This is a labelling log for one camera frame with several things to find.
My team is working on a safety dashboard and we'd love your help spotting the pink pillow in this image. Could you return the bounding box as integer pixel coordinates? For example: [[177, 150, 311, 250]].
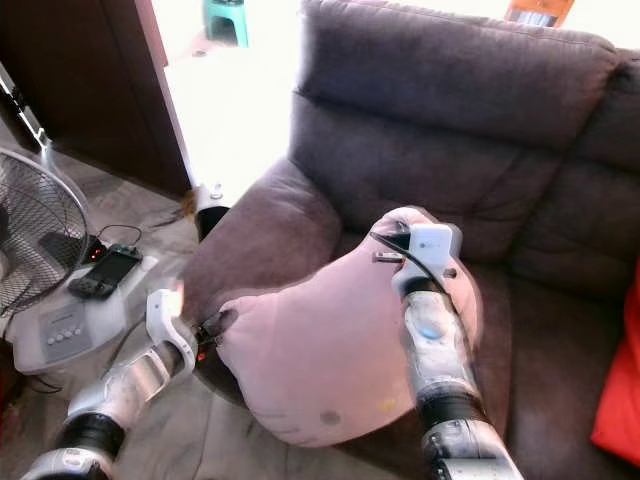
[[217, 206, 483, 449]]

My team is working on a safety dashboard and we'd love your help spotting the dark purple fabric sofa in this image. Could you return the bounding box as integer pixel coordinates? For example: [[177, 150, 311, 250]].
[[180, 0, 640, 480]]

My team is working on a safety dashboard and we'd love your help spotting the red pillow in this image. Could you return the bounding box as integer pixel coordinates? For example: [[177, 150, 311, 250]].
[[589, 284, 640, 467]]

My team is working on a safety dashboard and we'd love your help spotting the small white black object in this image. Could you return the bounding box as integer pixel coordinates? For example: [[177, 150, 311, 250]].
[[193, 182, 229, 241]]

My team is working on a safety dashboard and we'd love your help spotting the silver metal bar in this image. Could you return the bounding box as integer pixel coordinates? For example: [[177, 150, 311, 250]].
[[0, 64, 53, 153]]

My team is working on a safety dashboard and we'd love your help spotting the teal plastic stool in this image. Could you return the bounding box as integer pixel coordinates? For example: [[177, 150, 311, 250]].
[[201, 0, 250, 50]]

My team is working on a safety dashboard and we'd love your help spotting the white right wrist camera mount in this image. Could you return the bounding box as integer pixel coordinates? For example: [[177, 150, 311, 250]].
[[404, 221, 464, 282]]

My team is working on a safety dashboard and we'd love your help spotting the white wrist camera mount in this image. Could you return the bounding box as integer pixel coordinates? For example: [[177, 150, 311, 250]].
[[144, 287, 197, 374], [404, 221, 464, 282]]

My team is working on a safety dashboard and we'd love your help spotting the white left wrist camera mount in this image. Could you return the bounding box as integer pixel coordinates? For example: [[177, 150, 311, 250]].
[[144, 287, 197, 374]]

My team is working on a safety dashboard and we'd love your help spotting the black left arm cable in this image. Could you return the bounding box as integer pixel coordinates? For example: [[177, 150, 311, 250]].
[[104, 316, 153, 373]]

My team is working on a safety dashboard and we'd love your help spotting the thin black floor cable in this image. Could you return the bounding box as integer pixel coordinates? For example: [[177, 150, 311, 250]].
[[98, 221, 163, 252]]

